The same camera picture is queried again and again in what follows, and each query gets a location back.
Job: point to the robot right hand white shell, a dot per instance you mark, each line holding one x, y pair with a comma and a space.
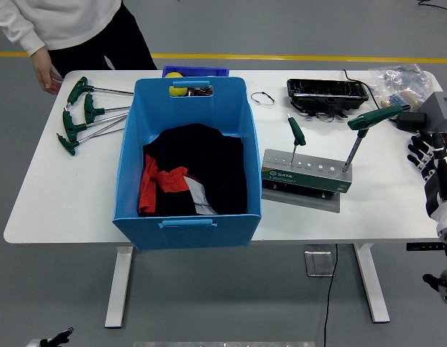
438, 188

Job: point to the robot left hand black fingers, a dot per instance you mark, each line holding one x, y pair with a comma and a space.
59, 338

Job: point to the person's right hand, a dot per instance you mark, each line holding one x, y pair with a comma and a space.
44, 68

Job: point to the grey green tool holder rack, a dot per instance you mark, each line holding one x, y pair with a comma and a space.
303, 179

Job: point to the person's right forearm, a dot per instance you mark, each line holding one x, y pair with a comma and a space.
22, 36

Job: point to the grey box device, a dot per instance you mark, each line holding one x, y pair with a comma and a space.
440, 108

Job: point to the light blue plastic storage box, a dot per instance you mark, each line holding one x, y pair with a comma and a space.
187, 235

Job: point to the black table control panel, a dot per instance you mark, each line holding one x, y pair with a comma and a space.
424, 246

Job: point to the person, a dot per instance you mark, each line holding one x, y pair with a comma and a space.
82, 21

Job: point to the black power adapter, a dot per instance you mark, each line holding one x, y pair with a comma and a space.
411, 121

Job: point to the white table leg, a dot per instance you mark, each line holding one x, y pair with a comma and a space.
118, 289
371, 289

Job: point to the beige resistor strip pack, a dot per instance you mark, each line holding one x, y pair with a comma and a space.
408, 97

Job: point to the clear plastic parts bag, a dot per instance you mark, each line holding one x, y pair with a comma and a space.
400, 77

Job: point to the yellow ball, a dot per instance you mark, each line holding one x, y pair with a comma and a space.
178, 91

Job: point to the metal floor socket plate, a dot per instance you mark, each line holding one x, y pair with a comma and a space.
317, 264

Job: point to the black plastic tray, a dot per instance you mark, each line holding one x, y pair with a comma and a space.
324, 94

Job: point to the dark blue plastic bin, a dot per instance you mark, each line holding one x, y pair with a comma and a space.
194, 69

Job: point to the black red folded garment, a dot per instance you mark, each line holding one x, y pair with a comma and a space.
202, 155

